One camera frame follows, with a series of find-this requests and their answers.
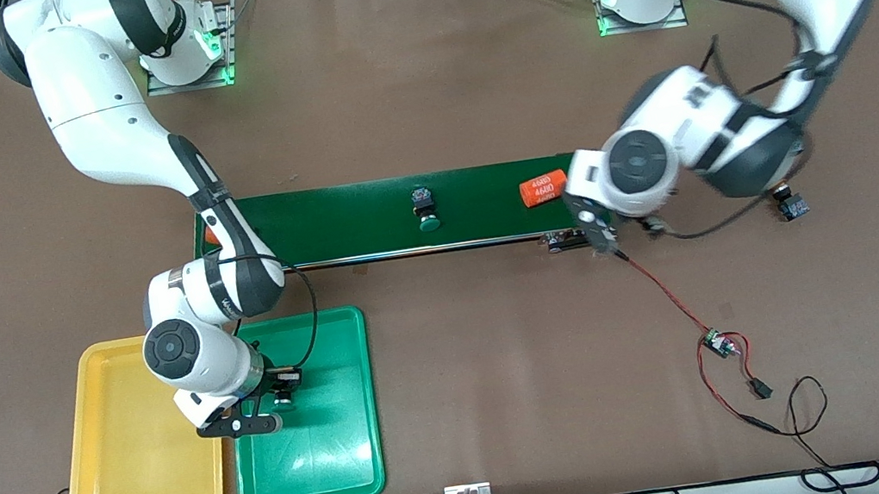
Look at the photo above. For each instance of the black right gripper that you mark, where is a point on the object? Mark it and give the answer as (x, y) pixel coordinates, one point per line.
(274, 378)

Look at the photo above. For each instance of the small green controller board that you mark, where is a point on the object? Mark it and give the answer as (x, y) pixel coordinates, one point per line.
(715, 343)

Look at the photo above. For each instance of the green push button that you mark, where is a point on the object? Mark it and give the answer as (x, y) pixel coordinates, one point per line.
(283, 397)
(425, 210)

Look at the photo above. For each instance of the green plastic tray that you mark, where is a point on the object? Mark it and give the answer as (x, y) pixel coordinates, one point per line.
(321, 448)

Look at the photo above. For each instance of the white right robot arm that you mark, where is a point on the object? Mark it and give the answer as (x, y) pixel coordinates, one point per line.
(97, 115)

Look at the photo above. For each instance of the orange cylinder white print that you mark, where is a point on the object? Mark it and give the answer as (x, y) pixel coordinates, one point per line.
(210, 233)
(542, 190)

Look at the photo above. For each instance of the yellow push button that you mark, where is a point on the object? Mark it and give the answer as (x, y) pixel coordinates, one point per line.
(790, 205)

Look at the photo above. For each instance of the green conveyor belt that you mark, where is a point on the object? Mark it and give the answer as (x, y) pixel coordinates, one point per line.
(349, 221)

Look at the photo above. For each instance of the yellow plastic tray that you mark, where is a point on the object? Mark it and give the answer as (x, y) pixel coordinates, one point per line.
(121, 451)

